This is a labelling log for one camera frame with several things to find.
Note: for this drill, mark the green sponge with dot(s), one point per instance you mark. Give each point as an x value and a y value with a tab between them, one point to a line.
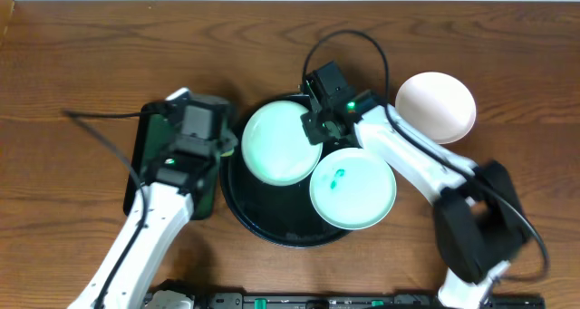
228	153

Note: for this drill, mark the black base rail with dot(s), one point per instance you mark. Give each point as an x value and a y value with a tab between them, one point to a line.
167	299

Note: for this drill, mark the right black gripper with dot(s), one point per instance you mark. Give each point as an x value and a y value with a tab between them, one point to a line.
314	134

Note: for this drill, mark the mint green plate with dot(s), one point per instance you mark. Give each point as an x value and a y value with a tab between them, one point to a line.
352	189
274	146

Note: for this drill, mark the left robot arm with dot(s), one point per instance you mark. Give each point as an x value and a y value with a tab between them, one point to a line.
157	214

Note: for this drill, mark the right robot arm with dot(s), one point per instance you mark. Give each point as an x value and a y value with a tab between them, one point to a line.
478	220

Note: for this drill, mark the white plate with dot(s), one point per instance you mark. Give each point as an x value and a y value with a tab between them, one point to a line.
438	105

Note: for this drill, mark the rectangular black tray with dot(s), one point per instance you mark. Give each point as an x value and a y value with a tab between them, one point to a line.
155	131

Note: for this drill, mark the round black tray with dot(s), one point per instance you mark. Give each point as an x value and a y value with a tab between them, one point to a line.
283	215

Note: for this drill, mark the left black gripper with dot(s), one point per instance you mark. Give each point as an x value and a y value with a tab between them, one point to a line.
227	142

